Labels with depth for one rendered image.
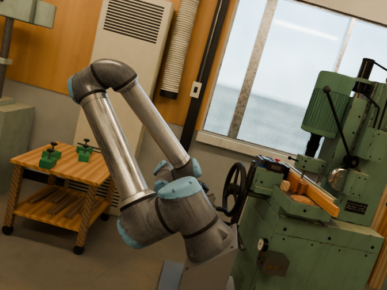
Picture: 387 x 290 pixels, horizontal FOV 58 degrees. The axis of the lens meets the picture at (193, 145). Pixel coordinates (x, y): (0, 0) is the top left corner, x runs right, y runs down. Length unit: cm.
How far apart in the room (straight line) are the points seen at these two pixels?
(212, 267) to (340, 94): 104
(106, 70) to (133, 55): 145
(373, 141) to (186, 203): 99
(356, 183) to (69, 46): 249
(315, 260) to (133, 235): 96
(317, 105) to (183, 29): 148
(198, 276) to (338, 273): 91
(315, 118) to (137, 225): 102
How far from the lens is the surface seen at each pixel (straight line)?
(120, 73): 140
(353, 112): 189
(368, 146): 183
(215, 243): 125
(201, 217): 123
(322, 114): 181
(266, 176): 179
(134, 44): 285
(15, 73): 348
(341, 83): 182
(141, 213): 128
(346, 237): 191
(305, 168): 188
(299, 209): 165
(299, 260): 185
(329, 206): 166
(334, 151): 189
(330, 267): 195
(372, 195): 202
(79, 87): 145
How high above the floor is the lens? 131
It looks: 11 degrees down
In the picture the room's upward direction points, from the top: 16 degrees clockwise
